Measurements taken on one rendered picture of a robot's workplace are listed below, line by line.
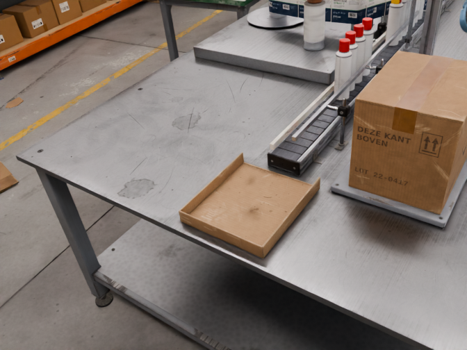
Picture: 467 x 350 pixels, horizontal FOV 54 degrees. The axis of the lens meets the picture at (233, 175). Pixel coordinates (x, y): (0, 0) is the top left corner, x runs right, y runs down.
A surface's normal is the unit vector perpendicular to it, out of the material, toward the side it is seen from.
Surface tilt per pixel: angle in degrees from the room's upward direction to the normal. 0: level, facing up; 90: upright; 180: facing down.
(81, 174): 0
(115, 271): 0
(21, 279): 0
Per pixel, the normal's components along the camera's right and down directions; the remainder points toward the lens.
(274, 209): -0.09, -0.79
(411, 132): -0.56, 0.54
